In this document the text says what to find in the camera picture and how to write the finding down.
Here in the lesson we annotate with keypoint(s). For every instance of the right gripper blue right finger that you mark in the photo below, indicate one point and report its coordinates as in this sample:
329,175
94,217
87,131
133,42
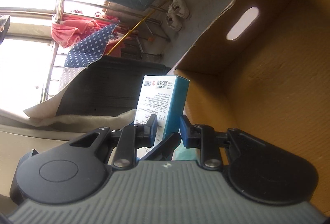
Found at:
207,140

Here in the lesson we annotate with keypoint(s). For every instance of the navy star-patterned cloth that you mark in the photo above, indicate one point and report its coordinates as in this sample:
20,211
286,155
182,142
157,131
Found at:
90,49

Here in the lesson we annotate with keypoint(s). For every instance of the teal and white carton box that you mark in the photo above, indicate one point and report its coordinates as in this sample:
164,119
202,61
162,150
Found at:
164,96

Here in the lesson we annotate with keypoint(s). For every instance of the brown cardboard box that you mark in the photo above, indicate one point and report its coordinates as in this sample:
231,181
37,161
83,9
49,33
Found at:
263,66

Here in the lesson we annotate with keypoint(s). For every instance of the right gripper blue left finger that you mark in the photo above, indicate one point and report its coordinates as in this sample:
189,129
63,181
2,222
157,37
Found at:
132,138

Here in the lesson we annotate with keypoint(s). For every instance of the black sofa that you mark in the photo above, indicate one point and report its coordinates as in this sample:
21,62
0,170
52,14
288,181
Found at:
107,87

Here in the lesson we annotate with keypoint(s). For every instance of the pink hanging cloth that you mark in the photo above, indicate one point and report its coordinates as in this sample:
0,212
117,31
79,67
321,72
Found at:
74,28

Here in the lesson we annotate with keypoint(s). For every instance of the pair of white shoes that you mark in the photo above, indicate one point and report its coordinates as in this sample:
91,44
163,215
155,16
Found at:
177,10

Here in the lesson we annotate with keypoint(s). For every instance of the yellow stick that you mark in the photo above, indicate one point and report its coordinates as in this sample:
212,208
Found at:
129,32

